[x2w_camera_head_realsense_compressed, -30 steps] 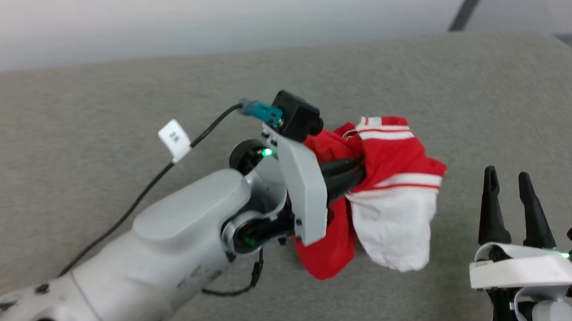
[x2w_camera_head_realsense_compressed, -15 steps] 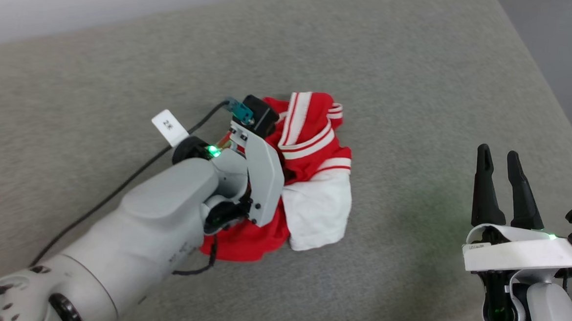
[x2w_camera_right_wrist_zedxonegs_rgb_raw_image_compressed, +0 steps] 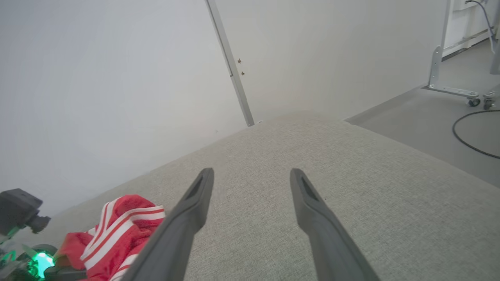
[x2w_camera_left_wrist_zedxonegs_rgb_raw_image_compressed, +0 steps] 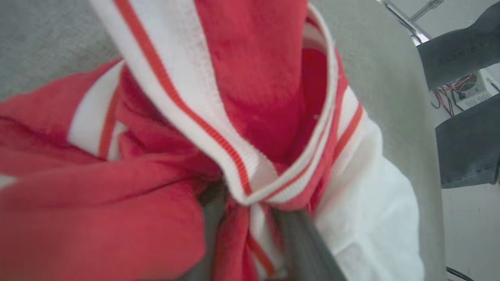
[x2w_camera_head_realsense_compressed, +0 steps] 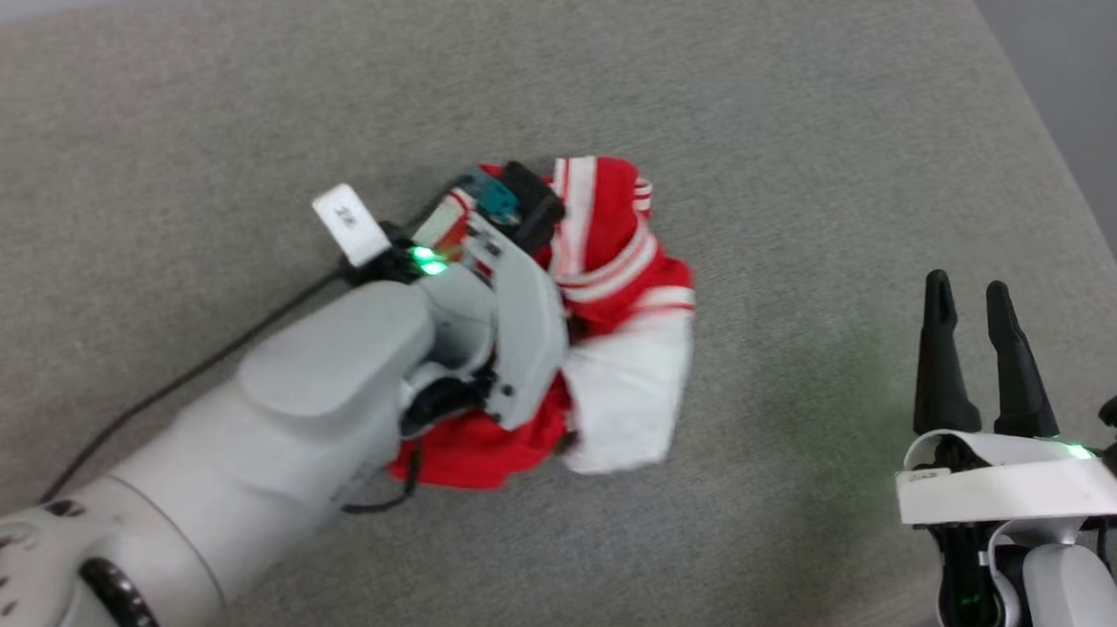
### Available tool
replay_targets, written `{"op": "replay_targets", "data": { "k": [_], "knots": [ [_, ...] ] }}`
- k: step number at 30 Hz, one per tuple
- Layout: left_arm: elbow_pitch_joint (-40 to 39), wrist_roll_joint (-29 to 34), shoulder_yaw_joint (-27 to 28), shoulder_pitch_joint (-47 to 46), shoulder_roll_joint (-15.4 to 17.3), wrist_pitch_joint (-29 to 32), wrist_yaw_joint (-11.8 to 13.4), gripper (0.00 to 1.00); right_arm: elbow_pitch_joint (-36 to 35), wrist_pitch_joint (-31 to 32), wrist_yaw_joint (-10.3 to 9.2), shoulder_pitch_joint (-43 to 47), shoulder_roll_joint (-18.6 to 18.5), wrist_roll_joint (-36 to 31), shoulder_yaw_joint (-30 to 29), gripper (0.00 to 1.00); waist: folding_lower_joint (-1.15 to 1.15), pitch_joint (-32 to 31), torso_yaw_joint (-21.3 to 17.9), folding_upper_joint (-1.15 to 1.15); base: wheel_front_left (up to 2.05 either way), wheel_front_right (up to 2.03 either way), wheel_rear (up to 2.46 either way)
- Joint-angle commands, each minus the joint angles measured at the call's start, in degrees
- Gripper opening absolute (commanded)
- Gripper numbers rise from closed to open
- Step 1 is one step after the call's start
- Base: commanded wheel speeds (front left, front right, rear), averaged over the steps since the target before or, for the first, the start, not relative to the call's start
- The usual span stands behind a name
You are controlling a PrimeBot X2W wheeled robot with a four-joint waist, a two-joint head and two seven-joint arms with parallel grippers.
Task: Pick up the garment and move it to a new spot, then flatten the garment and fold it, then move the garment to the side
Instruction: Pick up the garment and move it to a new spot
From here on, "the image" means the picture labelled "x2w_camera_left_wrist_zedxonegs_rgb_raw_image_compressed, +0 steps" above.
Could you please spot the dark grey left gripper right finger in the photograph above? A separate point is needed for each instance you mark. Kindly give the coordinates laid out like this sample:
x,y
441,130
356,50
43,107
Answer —
x,y
308,249

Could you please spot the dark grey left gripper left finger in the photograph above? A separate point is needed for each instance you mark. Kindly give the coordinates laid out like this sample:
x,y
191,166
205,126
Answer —
x,y
213,218

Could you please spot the red and white garment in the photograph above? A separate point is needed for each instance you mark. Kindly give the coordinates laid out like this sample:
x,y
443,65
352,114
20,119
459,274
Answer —
x,y
117,203

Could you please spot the white power supply box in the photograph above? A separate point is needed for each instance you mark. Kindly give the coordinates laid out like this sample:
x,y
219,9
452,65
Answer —
x,y
474,91

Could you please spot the metal frame rods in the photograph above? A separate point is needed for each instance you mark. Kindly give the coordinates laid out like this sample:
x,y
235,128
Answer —
x,y
410,21

